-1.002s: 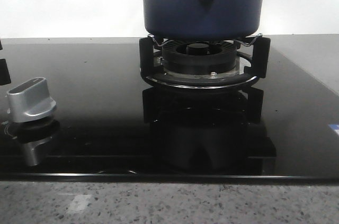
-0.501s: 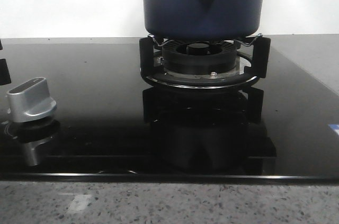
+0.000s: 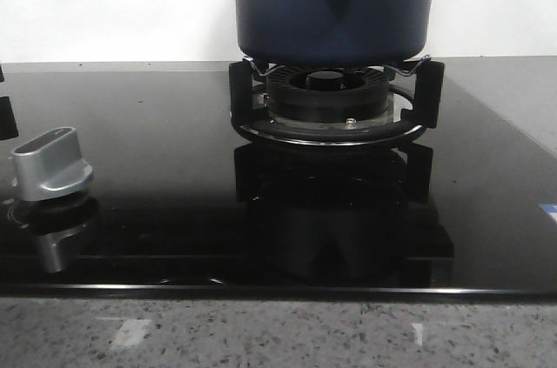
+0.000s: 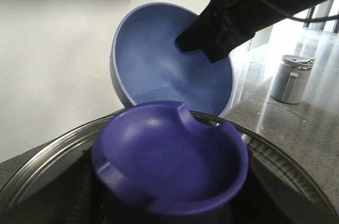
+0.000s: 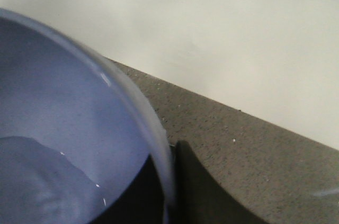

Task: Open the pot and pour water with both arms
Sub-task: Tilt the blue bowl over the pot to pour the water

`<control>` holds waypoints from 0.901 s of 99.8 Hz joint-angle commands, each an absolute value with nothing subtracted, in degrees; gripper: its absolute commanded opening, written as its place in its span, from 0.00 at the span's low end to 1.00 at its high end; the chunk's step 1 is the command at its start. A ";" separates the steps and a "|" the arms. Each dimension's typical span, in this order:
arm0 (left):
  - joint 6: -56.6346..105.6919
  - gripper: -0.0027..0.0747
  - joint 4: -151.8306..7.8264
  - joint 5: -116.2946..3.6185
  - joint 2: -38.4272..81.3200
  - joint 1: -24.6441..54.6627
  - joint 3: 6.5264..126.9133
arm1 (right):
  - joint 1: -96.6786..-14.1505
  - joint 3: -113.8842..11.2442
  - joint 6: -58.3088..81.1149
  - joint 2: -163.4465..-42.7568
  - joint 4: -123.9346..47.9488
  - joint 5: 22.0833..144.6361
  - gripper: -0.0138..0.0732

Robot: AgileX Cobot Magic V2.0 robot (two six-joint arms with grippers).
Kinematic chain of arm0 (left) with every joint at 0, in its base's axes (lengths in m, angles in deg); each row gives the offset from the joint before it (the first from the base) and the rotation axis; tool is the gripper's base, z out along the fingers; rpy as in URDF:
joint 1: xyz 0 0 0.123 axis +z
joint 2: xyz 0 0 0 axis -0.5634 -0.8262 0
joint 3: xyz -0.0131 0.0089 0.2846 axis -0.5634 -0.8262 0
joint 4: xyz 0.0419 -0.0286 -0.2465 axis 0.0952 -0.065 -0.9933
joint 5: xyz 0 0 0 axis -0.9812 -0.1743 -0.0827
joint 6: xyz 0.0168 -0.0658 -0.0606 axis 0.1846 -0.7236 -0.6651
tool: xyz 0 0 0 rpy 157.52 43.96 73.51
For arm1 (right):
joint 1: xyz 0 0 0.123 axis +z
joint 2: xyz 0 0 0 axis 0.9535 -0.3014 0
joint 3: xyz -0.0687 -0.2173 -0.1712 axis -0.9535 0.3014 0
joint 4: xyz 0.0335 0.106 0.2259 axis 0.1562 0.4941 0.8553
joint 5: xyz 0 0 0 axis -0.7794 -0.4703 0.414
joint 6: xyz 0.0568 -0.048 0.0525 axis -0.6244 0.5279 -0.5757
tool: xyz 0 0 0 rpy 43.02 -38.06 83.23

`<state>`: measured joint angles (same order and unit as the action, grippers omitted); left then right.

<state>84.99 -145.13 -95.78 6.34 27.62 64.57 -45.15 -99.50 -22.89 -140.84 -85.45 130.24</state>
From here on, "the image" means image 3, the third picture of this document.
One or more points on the blue label sticker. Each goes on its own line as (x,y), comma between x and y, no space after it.
(550,210)

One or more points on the black pot support grate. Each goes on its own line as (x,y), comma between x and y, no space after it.
(416,87)

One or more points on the blue cooking pot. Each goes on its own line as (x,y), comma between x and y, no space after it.
(332,33)

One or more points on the silver stove control knob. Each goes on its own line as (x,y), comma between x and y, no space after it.
(50,166)

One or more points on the black gas burner head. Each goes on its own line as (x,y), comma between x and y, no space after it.
(306,98)

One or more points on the black glass cooktop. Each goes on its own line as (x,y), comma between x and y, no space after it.
(181,206)

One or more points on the black left burner grate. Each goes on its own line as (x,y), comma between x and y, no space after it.
(8,123)

